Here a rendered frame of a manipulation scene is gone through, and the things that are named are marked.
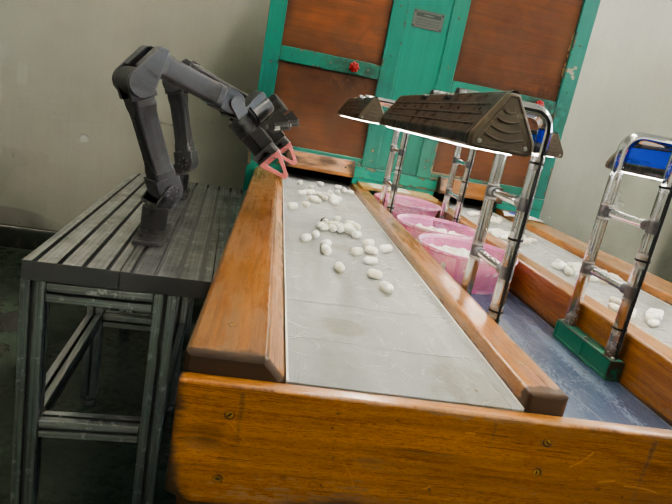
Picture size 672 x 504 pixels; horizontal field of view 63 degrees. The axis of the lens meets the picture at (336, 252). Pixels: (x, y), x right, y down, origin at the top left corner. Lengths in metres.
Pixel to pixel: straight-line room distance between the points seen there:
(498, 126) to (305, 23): 1.80
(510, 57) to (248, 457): 2.19
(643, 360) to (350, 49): 1.75
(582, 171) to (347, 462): 3.36
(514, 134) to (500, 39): 1.90
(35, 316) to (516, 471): 0.92
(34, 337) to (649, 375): 1.15
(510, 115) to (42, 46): 2.90
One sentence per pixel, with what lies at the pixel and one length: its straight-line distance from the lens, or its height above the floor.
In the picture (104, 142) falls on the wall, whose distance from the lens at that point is 3.29.
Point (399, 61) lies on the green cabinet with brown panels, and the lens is 2.46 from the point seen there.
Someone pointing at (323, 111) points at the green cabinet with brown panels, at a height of 1.04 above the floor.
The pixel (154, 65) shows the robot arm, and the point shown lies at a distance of 1.33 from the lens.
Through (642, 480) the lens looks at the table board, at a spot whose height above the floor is 0.67.
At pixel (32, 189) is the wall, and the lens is 3.43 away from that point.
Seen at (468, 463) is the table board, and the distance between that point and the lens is 0.73.
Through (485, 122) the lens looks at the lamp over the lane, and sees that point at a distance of 0.68.
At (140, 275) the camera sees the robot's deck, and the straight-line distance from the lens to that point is 1.16.
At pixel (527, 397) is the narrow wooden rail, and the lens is 0.74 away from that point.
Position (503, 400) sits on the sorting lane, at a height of 0.74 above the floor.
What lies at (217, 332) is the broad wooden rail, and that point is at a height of 0.76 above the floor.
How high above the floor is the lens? 1.05
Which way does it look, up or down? 14 degrees down
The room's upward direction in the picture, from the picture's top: 11 degrees clockwise
